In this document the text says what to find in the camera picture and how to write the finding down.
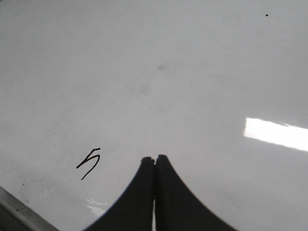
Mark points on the aluminium whiteboard tray rail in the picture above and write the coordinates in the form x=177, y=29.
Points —
x=17, y=216

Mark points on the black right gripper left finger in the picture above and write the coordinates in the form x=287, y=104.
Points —
x=133, y=210

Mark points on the white whiteboard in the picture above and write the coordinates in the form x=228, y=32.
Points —
x=90, y=87

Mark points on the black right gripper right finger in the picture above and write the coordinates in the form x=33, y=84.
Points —
x=176, y=207

